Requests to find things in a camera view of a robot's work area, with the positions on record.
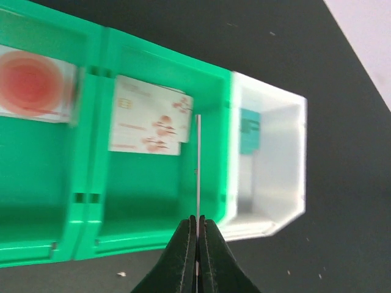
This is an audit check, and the clear white bin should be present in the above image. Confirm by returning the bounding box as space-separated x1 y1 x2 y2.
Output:
219 72 307 241

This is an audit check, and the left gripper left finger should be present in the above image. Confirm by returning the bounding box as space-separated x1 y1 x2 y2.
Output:
132 215 197 293

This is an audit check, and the green divided bin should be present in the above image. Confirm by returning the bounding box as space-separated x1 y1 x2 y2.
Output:
1 1 232 267

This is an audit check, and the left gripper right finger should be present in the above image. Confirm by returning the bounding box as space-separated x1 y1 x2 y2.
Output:
197 216 260 293

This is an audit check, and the teal VIP card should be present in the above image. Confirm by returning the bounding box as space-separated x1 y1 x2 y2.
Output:
240 109 261 155

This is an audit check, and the red circle card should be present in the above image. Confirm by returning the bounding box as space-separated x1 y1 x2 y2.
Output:
1 45 78 123

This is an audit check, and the white floral card in bin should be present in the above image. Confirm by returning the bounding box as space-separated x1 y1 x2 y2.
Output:
109 75 193 156

